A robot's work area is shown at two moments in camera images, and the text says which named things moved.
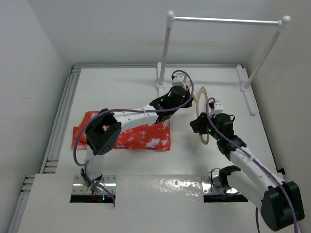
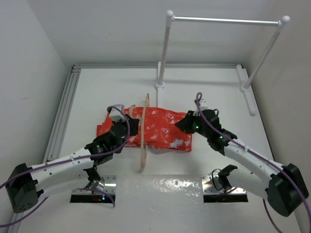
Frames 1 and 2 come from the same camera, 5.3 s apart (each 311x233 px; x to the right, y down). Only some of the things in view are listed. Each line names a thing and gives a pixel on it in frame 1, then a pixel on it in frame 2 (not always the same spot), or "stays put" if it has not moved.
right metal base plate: (211, 185) stays put
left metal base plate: (79, 187) stays put
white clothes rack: (246, 88) stays put
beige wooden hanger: (196, 97) → (144, 149)
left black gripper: (186, 94) → (133, 122)
